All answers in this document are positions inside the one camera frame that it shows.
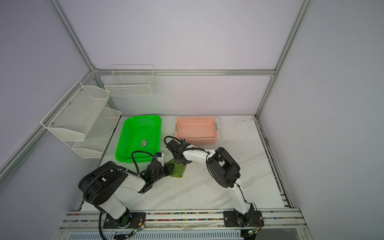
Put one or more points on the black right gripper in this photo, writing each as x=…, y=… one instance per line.
x=176, y=160

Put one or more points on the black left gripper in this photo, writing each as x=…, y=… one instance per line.
x=169, y=170

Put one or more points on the green paper napkin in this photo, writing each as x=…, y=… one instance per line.
x=176, y=170

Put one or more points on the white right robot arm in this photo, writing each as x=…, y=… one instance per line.
x=226, y=172

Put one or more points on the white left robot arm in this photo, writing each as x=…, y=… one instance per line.
x=99, y=187

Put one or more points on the pink perforated plastic basket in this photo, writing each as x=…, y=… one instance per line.
x=201, y=130

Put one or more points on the bright green plastic basket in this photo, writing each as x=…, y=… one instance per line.
x=135, y=131

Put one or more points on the white mesh two-tier shelf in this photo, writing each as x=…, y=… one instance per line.
x=83, y=121

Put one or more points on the white wire basket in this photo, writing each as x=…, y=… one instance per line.
x=131, y=81

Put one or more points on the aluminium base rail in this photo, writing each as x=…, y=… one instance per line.
x=187, y=220

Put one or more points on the aluminium frame post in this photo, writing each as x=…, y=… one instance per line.
x=299, y=19

